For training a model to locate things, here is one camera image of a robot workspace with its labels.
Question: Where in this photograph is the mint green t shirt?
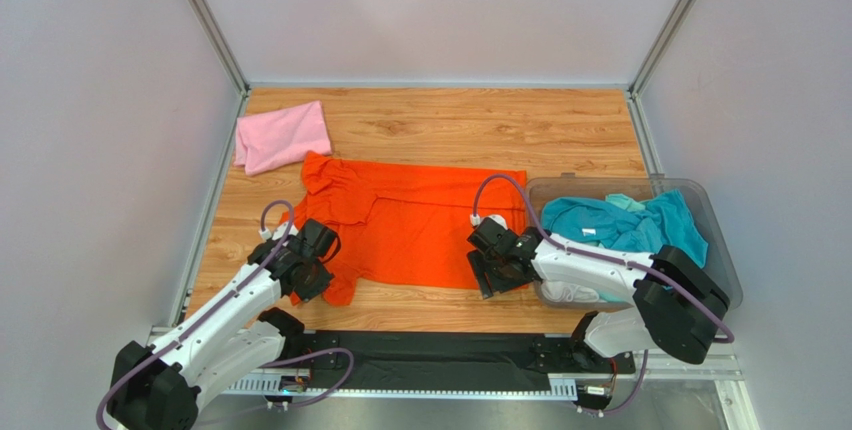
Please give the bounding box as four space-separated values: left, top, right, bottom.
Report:
605 194 646 213

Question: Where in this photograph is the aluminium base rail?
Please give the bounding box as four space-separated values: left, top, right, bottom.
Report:
119 325 760 430

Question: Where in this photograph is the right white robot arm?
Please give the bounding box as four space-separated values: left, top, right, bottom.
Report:
468 215 733 365

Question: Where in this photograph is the white t shirt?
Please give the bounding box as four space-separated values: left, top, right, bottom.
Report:
539 281 602 304

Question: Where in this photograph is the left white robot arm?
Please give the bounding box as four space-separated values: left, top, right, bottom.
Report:
96 219 341 429

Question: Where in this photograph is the teal t shirt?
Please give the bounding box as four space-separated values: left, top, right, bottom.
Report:
540 189 709 267

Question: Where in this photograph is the pink t shirt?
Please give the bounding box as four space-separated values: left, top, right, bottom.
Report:
233 101 332 176

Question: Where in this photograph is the orange t shirt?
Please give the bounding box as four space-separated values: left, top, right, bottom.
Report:
293 153 527 306

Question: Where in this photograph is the black base cloth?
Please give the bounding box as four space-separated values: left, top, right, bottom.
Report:
302 329 587 393

